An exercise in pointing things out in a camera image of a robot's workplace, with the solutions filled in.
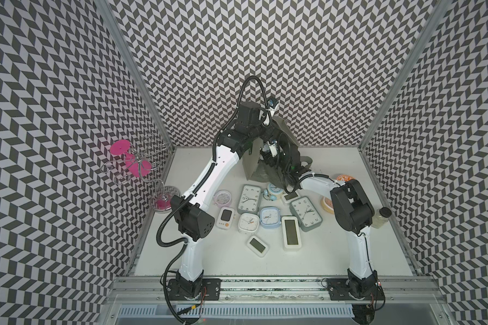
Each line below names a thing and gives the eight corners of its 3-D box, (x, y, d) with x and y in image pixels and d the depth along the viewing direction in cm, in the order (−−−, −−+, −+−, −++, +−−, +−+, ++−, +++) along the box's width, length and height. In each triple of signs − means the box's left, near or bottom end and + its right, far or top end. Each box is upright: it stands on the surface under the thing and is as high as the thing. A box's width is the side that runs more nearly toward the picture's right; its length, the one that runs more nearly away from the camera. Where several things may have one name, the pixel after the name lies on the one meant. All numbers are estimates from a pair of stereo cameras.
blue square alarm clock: (260, 228, 88) (260, 226, 86) (259, 208, 94) (259, 206, 92) (280, 228, 88) (281, 226, 86) (279, 208, 94) (279, 206, 92)
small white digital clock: (282, 205, 95) (283, 200, 92) (280, 198, 98) (281, 193, 94) (298, 203, 96) (300, 198, 92) (296, 196, 99) (298, 191, 95)
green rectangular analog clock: (237, 213, 93) (237, 211, 91) (239, 187, 102) (238, 184, 100) (262, 213, 93) (262, 211, 91) (261, 187, 102) (261, 184, 100)
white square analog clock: (238, 234, 86) (237, 232, 84) (239, 215, 92) (238, 212, 90) (259, 234, 86) (260, 232, 85) (259, 215, 92) (259, 212, 90)
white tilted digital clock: (245, 245, 86) (245, 242, 83) (252, 235, 88) (252, 233, 86) (263, 259, 82) (263, 257, 80) (270, 249, 84) (270, 247, 82)
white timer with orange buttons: (217, 229, 88) (216, 226, 86) (219, 210, 94) (218, 206, 92) (232, 229, 88) (232, 226, 86) (234, 210, 94) (233, 206, 92)
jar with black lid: (369, 230, 90) (382, 218, 81) (365, 219, 94) (377, 207, 84) (380, 230, 90) (394, 218, 81) (375, 219, 94) (389, 207, 84)
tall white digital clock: (283, 250, 84) (285, 247, 80) (281, 220, 92) (282, 216, 89) (300, 250, 84) (302, 247, 80) (296, 220, 92) (297, 216, 89)
